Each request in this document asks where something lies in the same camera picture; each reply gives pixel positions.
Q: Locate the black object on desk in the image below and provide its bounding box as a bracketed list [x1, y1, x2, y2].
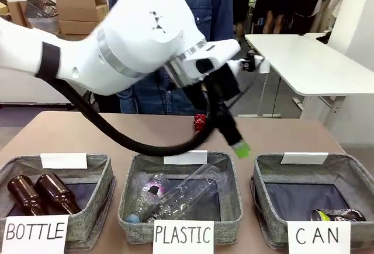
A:
[317, 31, 333, 44]

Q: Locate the crushed dark can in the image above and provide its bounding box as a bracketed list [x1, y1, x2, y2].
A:
[310, 208, 366, 223]

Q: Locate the large clear plastic bottle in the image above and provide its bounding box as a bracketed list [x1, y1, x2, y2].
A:
[147, 164, 220, 223]

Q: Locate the person torso in denim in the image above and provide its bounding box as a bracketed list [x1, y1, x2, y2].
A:
[106, 0, 234, 116]

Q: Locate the white folded card plastic basket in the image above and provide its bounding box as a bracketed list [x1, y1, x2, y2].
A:
[163, 149, 209, 166]

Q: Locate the clear plastic crate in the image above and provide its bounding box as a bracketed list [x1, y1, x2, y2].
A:
[24, 0, 61, 32]

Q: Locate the small cardboard box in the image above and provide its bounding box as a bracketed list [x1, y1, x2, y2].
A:
[6, 1, 30, 27]

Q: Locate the white PLASTIC label sheet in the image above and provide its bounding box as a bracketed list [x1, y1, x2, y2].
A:
[152, 220, 215, 254]

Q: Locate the bystander in black skirt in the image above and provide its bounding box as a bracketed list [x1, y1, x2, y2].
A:
[261, 0, 295, 34]

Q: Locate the brown glass beer bottle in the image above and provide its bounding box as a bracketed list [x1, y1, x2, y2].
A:
[35, 173, 82, 215]
[6, 175, 47, 216]

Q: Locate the large cardboard box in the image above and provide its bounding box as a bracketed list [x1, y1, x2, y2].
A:
[54, 0, 109, 23]

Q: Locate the bystander in black coat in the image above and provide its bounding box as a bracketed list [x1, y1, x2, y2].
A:
[292, 0, 333, 34]

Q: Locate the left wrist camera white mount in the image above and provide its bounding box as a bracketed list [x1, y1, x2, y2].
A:
[242, 50, 271, 74]

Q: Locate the white CAN label sheet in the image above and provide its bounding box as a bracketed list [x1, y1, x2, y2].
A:
[287, 221, 352, 254]

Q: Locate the clear plastic bottle blue cap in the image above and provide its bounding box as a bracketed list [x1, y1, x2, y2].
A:
[124, 174, 171, 223]

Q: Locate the white folded card bottle basket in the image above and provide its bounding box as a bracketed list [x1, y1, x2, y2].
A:
[40, 152, 88, 169]

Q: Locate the black sleeved arm cable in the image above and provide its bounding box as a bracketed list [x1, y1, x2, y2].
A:
[54, 77, 219, 157]

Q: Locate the crushed red soda can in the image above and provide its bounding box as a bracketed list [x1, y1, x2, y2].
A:
[193, 113, 207, 134]

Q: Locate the grey fabric basket for bottles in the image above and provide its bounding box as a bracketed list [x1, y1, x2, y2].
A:
[0, 154, 115, 250]

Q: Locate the grey fabric basket for plastic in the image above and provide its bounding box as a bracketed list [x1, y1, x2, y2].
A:
[117, 151, 244, 245]

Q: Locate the white BOTTLE label sheet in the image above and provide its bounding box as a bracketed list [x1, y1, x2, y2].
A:
[5, 215, 70, 254]

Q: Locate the grey fabric basket for cans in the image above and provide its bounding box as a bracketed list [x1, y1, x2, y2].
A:
[250, 153, 374, 250]

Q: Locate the flat cardboard box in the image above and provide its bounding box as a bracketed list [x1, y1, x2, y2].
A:
[58, 19, 102, 35]

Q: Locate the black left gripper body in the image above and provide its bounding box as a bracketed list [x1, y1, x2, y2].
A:
[201, 64, 243, 106]

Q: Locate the white folded card can basket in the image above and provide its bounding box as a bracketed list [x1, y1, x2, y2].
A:
[280, 152, 329, 165]

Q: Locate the white desk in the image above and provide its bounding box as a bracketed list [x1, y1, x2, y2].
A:
[244, 33, 374, 128]

